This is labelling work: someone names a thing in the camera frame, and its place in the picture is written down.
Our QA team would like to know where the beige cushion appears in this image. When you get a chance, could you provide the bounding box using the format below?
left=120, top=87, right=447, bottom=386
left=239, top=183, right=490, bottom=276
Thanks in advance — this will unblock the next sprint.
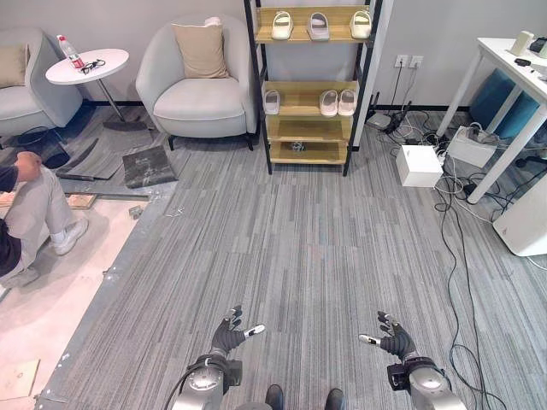
left=0, top=44, right=29, bottom=90
left=171, top=22, right=231, bottom=80

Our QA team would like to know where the grey router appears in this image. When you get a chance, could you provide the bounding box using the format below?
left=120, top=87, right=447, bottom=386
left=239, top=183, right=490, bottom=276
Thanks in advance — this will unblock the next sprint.
left=367, top=112, right=392, bottom=130

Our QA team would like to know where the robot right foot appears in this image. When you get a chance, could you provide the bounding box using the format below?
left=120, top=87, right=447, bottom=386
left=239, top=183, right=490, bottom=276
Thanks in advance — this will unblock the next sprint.
left=325, top=387, right=347, bottom=410

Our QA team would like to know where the black frame wooden shoe rack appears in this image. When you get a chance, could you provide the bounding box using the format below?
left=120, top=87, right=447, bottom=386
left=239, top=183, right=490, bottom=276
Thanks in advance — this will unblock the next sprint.
left=243, top=0, right=385, bottom=178

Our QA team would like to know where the person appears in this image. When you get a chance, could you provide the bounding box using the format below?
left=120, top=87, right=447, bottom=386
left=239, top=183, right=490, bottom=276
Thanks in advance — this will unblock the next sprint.
left=0, top=150, right=90, bottom=279

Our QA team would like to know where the cream desktop device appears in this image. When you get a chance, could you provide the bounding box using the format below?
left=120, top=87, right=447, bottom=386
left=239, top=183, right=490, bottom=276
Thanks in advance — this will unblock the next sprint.
left=508, top=30, right=535, bottom=56

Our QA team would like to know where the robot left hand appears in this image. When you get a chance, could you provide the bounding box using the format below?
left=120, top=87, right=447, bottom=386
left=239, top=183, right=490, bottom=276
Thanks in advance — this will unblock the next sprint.
left=211, top=305, right=267, bottom=357

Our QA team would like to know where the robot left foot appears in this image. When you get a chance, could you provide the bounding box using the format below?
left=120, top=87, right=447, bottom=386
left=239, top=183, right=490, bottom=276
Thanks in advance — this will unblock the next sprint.
left=265, top=384, right=285, bottom=410

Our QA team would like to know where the round white side table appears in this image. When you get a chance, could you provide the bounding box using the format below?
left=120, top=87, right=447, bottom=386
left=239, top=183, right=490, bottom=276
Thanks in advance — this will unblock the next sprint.
left=44, top=48, right=147, bottom=132

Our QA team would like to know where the white cardboard box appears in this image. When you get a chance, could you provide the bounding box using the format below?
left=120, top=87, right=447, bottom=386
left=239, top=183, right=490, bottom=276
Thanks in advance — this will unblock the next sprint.
left=394, top=144, right=444, bottom=188

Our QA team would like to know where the light grey armchair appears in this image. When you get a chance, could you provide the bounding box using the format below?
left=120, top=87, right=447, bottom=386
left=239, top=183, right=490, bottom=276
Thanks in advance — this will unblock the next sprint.
left=0, top=27, right=84, bottom=138
left=135, top=12, right=259, bottom=152

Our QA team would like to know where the white power strip box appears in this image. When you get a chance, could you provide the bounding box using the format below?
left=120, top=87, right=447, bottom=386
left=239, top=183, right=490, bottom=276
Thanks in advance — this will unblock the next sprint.
left=445, top=125, right=499, bottom=169

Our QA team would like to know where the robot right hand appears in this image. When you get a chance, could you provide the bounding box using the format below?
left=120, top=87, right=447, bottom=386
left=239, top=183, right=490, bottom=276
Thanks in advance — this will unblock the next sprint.
left=358, top=310, right=418, bottom=360

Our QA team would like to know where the small wooden board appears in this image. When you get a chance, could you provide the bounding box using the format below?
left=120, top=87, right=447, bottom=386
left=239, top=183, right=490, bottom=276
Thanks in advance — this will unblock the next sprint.
left=65, top=193, right=97, bottom=212

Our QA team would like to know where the red label water bottle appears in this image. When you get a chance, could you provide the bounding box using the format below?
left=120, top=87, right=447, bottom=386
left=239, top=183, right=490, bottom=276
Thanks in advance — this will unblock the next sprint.
left=56, top=34, right=87, bottom=71

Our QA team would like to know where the dark floor panel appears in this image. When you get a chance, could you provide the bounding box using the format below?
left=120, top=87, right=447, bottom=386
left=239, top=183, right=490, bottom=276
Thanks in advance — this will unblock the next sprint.
left=121, top=144, right=179, bottom=190

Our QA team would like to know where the black round chair base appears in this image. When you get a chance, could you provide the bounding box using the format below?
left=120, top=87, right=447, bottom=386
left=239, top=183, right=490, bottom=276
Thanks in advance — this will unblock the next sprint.
left=18, top=126, right=72, bottom=170

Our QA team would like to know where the grey slipper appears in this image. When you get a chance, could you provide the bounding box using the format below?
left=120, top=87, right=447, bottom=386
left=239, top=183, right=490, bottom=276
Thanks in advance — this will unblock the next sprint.
left=308, top=12, right=332, bottom=43
left=262, top=89, right=282, bottom=116

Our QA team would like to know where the brown cardboard piece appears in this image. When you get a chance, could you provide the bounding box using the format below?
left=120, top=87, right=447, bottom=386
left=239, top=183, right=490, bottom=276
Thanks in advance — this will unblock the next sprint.
left=0, top=358, right=41, bottom=401

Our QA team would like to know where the cream slipper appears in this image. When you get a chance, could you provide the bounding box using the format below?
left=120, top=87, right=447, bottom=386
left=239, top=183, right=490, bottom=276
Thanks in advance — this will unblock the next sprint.
left=271, top=11, right=295, bottom=42
left=350, top=9, right=373, bottom=40

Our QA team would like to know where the white floor appliance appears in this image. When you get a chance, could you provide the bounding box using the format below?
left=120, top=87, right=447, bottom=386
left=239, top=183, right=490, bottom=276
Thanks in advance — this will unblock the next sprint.
left=491, top=173, right=547, bottom=258

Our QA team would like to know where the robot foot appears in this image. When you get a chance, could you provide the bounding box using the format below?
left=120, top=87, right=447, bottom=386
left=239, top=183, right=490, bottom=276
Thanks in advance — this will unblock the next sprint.
left=265, top=384, right=285, bottom=410
left=325, top=387, right=347, bottom=410

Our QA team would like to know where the long black cable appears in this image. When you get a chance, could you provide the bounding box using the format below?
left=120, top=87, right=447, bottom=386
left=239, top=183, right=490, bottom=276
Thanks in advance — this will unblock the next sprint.
left=434, top=177, right=510, bottom=410

